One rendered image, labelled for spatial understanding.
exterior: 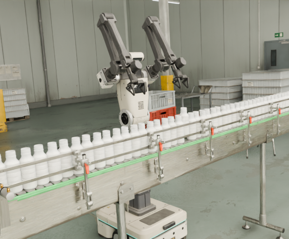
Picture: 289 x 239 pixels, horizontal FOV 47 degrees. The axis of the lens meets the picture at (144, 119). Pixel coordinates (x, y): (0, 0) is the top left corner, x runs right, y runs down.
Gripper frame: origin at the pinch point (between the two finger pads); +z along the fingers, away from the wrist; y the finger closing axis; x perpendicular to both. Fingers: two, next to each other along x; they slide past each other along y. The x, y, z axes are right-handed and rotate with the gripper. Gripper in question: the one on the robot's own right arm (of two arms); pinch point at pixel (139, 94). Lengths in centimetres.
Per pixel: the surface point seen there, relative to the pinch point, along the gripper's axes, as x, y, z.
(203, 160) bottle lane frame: -22, 11, 58
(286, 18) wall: 245, 977, -300
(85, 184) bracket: -33, -79, 51
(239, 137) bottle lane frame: -24, 53, 51
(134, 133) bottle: -32, -42, 33
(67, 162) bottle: -30, -82, 39
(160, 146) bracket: -37, -34, 44
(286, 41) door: 276, 970, -232
